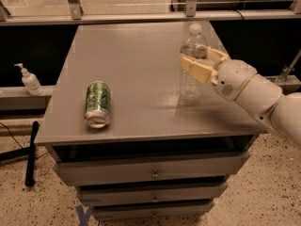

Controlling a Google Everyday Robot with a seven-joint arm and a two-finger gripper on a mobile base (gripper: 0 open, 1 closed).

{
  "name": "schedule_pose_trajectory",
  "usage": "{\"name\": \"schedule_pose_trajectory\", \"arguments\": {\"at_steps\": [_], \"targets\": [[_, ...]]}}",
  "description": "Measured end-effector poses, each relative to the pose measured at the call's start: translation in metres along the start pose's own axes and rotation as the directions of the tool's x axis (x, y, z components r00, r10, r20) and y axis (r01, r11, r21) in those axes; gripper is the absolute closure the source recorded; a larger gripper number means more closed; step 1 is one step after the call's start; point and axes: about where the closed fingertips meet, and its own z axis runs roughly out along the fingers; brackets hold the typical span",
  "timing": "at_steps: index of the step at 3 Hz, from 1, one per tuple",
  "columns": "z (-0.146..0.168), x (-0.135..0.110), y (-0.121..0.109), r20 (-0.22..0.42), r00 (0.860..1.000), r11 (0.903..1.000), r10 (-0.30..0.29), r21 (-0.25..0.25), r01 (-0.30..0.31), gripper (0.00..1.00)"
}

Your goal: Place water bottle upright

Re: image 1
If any black pole stand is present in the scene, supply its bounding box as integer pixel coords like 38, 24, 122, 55
0, 121, 39, 187

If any metal bracket clamp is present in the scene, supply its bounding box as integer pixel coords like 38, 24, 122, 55
269, 49, 301, 83

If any grey drawer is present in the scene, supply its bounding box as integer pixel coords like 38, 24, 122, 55
91, 200, 214, 221
77, 183, 228, 206
54, 152, 250, 186

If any grey drawer cabinet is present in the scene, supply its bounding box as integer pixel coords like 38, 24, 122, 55
35, 21, 273, 222

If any bottom grey drawer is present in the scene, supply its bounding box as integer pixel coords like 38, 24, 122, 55
91, 200, 214, 221

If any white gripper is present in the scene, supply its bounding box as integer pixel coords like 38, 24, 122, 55
181, 47, 258, 102

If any clear plastic water bottle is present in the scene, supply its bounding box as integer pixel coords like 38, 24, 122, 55
180, 24, 208, 105

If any green soda can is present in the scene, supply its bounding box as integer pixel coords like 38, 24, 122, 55
85, 81, 111, 129

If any black cable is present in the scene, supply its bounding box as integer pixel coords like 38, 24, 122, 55
0, 121, 24, 150

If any metal railing frame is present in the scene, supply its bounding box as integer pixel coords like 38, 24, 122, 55
0, 0, 301, 25

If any white pump dispenser bottle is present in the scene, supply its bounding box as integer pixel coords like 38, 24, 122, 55
15, 63, 43, 96

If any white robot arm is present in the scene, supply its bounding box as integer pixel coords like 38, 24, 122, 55
181, 47, 301, 147

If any top grey drawer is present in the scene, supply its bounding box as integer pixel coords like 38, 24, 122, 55
54, 152, 250, 186

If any middle grey drawer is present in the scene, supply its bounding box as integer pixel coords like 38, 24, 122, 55
77, 183, 228, 206

